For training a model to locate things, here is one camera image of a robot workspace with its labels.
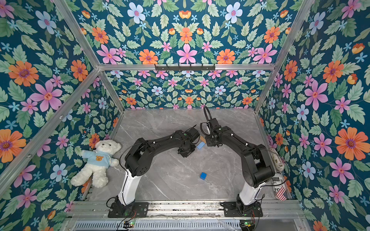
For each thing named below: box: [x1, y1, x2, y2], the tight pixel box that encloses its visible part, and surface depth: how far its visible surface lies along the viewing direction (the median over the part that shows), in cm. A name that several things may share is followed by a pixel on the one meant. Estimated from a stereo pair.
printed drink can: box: [271, 170, 289, 202], surface depth 78 cm
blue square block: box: [199, 172, 207, 181], surface depth 87 cm
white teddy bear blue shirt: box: [70, 139, 122, 188], surface depth 85 cm
